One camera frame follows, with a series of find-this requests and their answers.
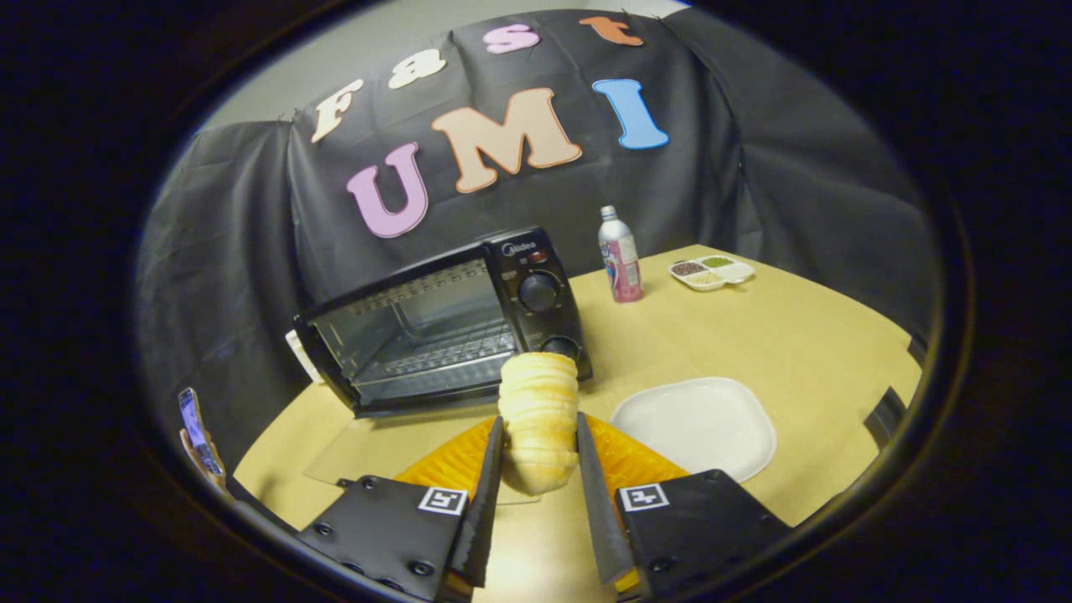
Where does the white divided condiment dish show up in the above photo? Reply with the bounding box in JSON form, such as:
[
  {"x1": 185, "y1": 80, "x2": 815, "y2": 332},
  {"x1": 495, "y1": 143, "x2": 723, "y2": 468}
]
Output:
[{"x1": 668, "y1": 255, "x2": 756, "y2": 292}]

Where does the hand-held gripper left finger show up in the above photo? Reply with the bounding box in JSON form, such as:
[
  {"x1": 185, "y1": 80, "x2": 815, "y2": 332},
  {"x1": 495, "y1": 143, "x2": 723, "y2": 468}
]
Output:
[{"x1": 297, "y1": 416, "x2": 506, "y2": 602}]

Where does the smartphone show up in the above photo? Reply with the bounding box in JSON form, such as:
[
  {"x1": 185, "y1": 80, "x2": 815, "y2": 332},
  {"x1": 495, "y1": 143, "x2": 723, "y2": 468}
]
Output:
[{"x1": 178, "y1": 387, "x2": 225, "y2": 477}]

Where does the white pop-up toaster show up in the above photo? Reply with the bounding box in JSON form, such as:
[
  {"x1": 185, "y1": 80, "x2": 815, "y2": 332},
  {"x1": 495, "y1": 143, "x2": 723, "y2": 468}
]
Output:
[{"x1": 285, "y1": 329, "x2": 323, "y2": 386}]

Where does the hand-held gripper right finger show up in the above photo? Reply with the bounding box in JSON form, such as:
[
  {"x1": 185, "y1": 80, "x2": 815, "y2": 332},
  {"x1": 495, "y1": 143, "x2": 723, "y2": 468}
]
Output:
[{"x1": 575, "y1": 412, "x2": 793, "y2": 602}]

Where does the ridged bread roll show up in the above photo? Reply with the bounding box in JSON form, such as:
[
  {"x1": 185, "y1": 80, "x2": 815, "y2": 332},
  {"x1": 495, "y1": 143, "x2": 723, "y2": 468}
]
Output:
[{"x1": 497, "y1": 352, "x2": 580, "y2": 497}]

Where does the white square plate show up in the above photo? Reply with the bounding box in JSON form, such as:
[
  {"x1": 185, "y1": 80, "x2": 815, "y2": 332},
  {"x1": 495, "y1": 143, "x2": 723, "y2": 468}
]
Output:
[{"x1": 610, "y1": 376, "x2": 777, "y2": 484}]

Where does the pink drink bottle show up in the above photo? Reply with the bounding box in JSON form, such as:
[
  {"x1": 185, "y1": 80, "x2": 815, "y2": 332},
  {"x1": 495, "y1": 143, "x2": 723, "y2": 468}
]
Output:
[{"x1": 597, "y1": 205, "x2": 645, "y2": 304}]

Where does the black toaster oven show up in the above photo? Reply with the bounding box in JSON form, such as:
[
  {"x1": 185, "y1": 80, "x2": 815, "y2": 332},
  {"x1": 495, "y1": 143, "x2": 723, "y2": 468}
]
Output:
[{"x1": 292, "y1": 226, "x2": 593, "y2": 508}]

